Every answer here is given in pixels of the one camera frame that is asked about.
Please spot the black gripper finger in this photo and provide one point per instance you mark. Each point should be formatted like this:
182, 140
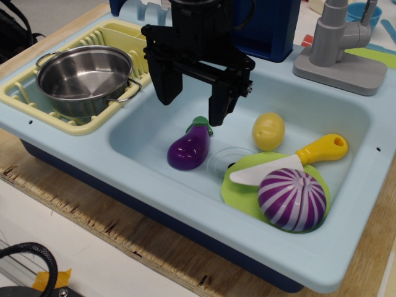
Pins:
221, 102
167, 81

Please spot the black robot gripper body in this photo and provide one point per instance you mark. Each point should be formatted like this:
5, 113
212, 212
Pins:
199, 43

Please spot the purple toy eggplant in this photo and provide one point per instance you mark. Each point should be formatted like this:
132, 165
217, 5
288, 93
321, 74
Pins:
191, 150

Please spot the stainless steel pot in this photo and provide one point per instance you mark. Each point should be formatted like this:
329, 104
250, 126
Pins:
82, 82

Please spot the yellow toy potato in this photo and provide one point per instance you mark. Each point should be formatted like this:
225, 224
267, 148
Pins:
268, 131

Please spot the dark blue box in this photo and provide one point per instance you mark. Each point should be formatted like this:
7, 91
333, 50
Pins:
269, 34

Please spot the green toy plate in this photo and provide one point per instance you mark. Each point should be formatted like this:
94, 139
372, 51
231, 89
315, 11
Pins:
245, 198

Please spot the grey toy faucet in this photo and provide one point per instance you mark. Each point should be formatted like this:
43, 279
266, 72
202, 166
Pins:
326, 61

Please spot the light blue toy sink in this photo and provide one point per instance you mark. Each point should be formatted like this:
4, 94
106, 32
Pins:
128, 154

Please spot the purple striped toy onion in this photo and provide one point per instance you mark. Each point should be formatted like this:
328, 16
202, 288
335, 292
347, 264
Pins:
292, 200

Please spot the yellow dish drying rack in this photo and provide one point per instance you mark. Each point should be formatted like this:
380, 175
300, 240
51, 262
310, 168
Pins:
21, 92

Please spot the blue measuring cup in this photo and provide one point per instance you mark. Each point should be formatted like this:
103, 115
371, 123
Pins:
357, 10

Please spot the black bag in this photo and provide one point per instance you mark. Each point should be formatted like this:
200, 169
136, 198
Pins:
14, 37

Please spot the green cutting mat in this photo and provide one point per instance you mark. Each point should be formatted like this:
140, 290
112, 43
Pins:
388, 57

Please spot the wooden base board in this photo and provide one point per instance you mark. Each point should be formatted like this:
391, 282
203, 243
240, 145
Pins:
175, 254

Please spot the orange tape piece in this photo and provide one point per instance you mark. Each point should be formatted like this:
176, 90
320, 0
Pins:
42, 279

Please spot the toy knife yellow handle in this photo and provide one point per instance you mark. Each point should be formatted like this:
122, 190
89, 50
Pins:
252, 169

